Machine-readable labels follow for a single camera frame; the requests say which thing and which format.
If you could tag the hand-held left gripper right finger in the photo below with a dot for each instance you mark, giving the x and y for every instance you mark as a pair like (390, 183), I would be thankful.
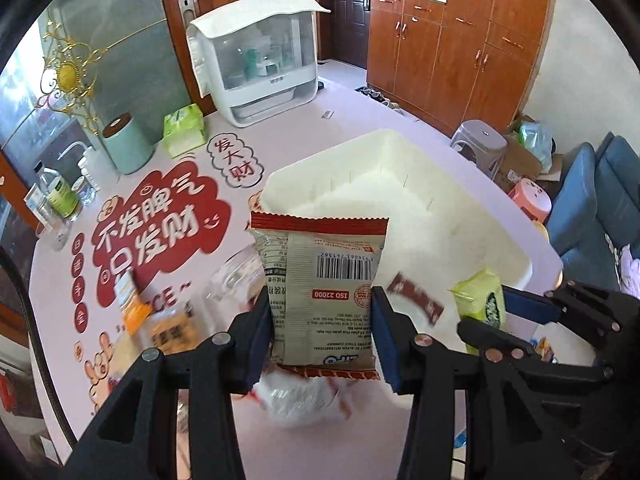
(385, 342)

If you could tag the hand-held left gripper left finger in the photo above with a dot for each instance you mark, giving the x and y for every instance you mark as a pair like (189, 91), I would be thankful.
(261, 332)

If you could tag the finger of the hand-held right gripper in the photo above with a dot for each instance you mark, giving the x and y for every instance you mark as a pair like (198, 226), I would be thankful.
(480, 334)
(530, 305)

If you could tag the yellow-green snack packet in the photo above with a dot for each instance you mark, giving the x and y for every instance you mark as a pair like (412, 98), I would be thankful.
(480, 300)

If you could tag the clear plastic snack packet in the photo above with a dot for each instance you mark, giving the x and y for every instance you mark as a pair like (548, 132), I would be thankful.
(235, 275)

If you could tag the white red-edged snack packet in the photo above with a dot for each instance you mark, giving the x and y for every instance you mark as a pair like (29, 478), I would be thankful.
(320, 280)

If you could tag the orange white oat bar packet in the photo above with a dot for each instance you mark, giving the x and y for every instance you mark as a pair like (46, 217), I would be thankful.
(131, 305)

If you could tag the white plastic storage bin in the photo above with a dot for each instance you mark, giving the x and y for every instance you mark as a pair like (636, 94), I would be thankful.
(425, 205)

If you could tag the small brown snack packet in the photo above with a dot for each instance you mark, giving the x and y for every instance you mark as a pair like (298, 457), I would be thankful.
(415, 297)

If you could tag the white crumpled snack packet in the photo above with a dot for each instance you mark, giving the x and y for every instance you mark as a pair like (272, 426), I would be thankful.
(295, 402)

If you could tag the orange snack packet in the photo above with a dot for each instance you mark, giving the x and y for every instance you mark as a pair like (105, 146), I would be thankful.
(172, 332)

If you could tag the pink plastic stool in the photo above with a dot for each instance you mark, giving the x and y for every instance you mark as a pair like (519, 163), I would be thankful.
(531, 200)

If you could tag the pink white cloth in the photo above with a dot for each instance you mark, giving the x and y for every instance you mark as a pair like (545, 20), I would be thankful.
(631, 270)

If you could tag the blue sofa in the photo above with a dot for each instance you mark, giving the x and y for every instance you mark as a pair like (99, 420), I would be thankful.
(590, 195)

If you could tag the cardboard box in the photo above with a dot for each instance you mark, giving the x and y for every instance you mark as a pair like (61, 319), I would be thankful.
(520, 160)

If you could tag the green plastic bag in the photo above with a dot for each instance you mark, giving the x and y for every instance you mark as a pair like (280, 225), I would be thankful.
(536, 142)

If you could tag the grey plastic stool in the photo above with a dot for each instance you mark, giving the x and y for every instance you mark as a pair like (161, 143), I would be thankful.
(480, 140)

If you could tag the green tissue pack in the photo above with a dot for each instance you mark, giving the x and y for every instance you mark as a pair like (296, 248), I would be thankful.
(184, 130)

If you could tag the small clear glass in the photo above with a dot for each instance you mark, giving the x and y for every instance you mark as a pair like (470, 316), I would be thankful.
(55, 235)

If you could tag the mint green canister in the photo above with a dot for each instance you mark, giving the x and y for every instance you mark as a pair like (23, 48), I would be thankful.
(127, 147)

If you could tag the white pump bottle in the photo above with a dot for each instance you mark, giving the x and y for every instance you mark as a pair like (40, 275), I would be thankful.
(100, 170)

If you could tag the white dish cabinet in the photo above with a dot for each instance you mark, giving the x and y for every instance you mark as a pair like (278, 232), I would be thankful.
(260, 95)

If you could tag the row of shoes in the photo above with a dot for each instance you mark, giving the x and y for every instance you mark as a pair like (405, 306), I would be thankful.
(385, 99)

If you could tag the clear bottle with green label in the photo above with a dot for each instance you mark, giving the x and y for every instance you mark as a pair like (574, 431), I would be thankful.
(60, 195)

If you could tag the brown wooden cabinet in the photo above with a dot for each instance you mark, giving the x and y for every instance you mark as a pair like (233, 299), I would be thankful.
(450, 50)

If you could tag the glass door with gold ornament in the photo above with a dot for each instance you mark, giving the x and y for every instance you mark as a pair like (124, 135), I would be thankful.
(115, 40)

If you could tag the brown wooden door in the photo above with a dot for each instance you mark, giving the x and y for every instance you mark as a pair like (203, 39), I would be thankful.
(352, 5)

